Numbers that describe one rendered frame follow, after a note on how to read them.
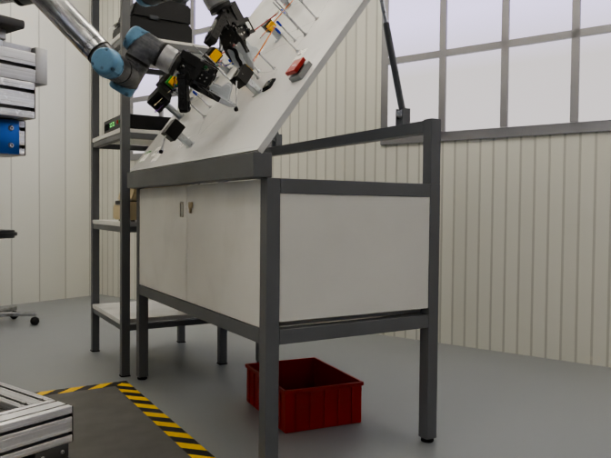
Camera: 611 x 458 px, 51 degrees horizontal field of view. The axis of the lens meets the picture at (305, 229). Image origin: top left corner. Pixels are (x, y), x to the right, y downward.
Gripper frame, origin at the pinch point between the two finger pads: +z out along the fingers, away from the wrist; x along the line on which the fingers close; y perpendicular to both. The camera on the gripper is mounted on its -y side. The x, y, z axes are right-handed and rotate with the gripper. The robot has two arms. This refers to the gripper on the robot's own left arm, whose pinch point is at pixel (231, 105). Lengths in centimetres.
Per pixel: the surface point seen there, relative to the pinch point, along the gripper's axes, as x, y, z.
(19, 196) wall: 258, -185, -117
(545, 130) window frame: 121, 49, 129
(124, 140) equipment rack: 72, -49, -36
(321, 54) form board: -10.8, 27.0, 15.0
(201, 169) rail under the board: -3.1, -20.7, 1.8
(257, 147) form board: -29.7, -0.4, 12.8
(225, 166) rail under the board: -18.0, -12.2, 8.1
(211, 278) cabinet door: -9, -48, 21
